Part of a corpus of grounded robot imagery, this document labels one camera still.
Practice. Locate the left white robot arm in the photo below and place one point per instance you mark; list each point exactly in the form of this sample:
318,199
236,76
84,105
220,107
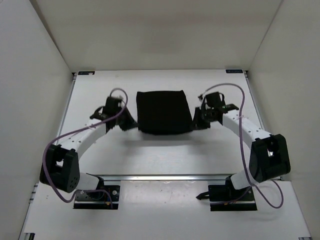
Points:
62,160

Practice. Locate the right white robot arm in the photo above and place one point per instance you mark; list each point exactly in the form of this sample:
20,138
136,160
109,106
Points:
269,157

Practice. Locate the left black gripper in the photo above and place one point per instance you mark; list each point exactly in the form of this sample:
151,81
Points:
131,123

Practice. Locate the table corner label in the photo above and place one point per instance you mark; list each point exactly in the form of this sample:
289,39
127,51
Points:
234,71
86,73

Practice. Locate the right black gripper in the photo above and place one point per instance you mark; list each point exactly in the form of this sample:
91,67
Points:
197,123

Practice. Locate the right table corner label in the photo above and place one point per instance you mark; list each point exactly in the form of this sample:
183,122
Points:
234,71

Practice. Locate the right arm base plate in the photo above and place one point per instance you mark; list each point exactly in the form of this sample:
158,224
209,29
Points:
225,198

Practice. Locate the left table corner label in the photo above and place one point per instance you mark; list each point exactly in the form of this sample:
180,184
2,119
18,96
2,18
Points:
86,73

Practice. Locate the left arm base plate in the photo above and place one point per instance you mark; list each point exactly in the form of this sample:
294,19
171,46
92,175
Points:
99,200

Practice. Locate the black skirt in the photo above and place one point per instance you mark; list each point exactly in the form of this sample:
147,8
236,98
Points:
163,113

